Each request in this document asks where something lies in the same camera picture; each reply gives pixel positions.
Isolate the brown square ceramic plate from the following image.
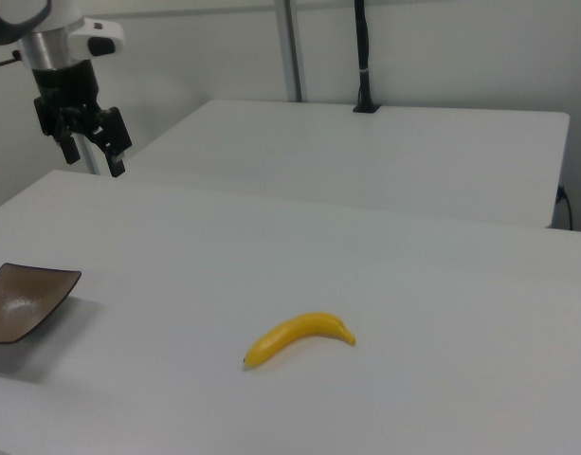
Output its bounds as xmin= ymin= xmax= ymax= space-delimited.
xmin=0 ymin=262 xmax=82 ymax=346

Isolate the white metal post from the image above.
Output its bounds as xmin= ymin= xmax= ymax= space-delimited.
xmin=79 ymin=133 xmax=102 ymax=176

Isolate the black camera stand pole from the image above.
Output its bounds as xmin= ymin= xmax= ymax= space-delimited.
xmin=352 ymin=0 xmax=383 ymax=115

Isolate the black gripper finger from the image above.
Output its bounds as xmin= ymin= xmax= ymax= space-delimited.
xmin=33 ymin=96 xmax=81 ymax=166
xmin=87 ymin=105 xmax=133 ymax=178

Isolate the aluminium profile post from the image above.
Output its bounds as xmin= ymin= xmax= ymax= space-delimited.
xmin=275 ymin=0 xmax=304 ymax=102

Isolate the yellow banana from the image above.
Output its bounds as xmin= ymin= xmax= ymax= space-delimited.
xmin=243 ymin=311 xmax=357 ymax=368

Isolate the black power cable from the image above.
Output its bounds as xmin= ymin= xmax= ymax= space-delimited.
xmin=556 ymin=184 xmax=573 ymax=231

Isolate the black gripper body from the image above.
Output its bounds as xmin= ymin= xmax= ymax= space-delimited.
xmin=31 ymin=58 xmax=102 ymax=138

